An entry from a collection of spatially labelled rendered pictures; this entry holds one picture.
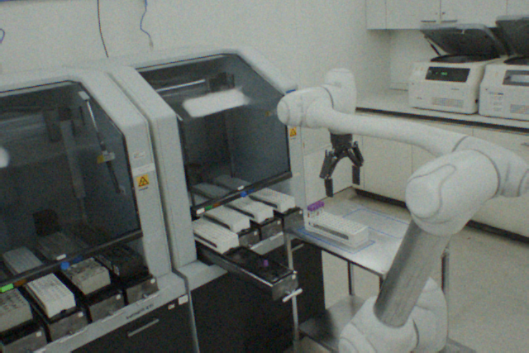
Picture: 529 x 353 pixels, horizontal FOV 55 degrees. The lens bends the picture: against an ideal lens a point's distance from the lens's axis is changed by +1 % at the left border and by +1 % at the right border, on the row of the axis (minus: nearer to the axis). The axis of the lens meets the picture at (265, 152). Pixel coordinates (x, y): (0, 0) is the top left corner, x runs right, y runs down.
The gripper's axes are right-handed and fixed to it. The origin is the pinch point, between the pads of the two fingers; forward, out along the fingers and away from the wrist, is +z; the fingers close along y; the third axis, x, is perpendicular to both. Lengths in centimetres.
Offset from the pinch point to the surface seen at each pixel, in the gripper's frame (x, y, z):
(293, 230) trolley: 49, 17, 42
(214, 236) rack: 65, -16, 38
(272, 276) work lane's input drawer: 27, -14, 42
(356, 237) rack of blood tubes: 16.4, 24.6, 36.4
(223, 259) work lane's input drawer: 54, -19, 43
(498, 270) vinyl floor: 26, 173, 126
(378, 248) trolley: 9, 29, 40
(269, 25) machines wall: 192, 128, -34
